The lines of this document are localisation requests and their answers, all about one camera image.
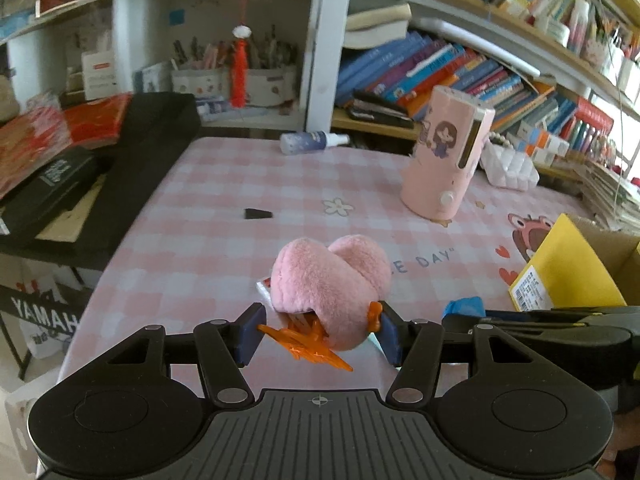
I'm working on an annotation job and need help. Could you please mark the white orange small boxes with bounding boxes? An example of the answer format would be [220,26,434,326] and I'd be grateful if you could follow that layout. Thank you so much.
[511,124,570,167]

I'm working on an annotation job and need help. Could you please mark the red patterned bag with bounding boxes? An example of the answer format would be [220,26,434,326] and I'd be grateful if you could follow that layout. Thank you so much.
[1,92,132,195]

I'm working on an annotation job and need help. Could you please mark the white red staples box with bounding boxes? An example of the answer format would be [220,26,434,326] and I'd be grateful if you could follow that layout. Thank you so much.
[256,276,272,307]

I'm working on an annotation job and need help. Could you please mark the white bookshelf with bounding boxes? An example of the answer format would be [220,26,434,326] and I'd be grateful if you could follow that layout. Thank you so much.
[0,0,640,134]

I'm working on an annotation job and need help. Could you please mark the pink cylindrical dispenser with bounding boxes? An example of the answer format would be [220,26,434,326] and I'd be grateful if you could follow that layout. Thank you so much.
[400,86,496,222]

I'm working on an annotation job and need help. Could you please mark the black long box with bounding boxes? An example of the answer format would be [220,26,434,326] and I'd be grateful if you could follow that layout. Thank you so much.
[1,146,99,238]

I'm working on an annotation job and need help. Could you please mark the yellow cardboard box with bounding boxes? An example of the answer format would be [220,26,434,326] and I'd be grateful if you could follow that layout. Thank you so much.
[509,214,639,312]

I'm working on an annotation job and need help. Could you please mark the white pen holder cup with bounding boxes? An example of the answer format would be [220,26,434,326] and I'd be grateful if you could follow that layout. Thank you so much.
[246,65,297,107]

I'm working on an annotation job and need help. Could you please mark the small black wedge piece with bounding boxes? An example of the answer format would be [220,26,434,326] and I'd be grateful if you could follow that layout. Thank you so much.
[244,208,273,220]

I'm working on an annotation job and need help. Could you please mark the blue white spray bottle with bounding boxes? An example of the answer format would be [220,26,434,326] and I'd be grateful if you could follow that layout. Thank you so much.
[280,131,350,155]

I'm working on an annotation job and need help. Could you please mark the stack of newspapers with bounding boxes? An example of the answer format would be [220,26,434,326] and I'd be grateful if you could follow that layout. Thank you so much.
[574,160,640,234]

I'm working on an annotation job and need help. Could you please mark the row of leaning books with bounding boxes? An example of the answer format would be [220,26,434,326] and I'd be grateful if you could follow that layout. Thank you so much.
[332,32,564,139]

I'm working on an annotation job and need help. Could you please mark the red hanging tassel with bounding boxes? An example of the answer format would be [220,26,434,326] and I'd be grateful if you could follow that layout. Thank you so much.
[230,0,252,108]

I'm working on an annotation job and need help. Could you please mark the black keyboard piano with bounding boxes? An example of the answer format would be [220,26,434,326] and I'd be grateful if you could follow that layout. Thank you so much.
[0,91,202,271]

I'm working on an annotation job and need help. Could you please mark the pink plush heart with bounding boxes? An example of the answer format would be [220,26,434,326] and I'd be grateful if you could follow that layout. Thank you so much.
[270,234,392,351]

